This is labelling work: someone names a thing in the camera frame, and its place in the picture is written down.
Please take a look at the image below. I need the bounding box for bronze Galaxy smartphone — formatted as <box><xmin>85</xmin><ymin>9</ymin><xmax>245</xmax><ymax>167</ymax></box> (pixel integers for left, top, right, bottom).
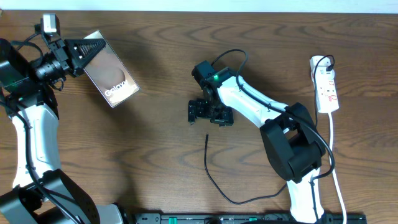
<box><xmin>85</xmin><ymin>30</ymin><xmax>140</xmax><ymax>108</ymax></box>

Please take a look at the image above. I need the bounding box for black charger cable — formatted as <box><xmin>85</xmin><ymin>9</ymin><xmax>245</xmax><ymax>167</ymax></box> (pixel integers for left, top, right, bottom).
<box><xmin>203</xmin><ymin>54</ymin><xmax>336</xmax><ymax>205</ymax></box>

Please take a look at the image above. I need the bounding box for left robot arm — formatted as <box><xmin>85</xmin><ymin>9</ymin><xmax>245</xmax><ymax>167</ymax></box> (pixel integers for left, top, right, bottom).
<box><xmin>1</xmin><ymin>37</ymin><xmax>128</xmax><ymax>223</ymax></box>

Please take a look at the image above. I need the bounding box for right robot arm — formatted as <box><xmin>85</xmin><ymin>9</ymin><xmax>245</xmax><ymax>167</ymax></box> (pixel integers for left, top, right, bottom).
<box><xmin>188</xmin><ymin>60</ymin><xmax>326</xmax><ymax>223</ymax></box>

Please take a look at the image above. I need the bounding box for white power strip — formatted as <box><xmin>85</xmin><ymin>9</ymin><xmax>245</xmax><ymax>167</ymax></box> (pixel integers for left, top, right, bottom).
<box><xmin>310</xmin><ymin>55</ymin><xmax>339</xmax><ymax>114</ymax></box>

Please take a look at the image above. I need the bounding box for white power strip cord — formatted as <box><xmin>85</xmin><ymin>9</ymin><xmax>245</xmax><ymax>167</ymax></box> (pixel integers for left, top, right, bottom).
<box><xmin>327</xmin><ymin>112</ymin><xmax>348</xmax><ymax>224</ymax></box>

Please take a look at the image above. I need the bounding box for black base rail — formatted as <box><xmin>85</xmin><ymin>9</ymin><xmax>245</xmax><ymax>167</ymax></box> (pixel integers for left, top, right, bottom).
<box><xmin>133</xmin><ymin>213</ymin><xmax>368</xmax><ymax>224</ymax></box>

